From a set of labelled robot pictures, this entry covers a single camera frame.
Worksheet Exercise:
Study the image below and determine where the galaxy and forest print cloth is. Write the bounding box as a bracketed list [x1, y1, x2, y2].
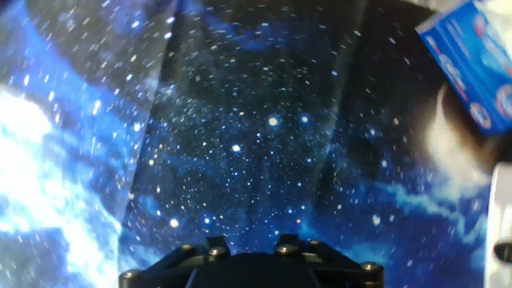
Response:
[0, 0, 512, 288]

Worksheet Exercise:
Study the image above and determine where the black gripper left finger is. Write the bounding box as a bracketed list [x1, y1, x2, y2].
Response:
[118, 234, 232, 288]

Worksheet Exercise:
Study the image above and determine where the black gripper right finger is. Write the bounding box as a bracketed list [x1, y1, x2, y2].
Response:
[274, 233, 386, 288]

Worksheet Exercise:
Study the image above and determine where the blue tissue pack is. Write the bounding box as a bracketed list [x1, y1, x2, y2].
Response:
[414, 0, 512, 136]

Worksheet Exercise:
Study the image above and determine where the white plastic drawer box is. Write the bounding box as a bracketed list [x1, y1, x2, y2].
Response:
[482, 162, 512, 288]

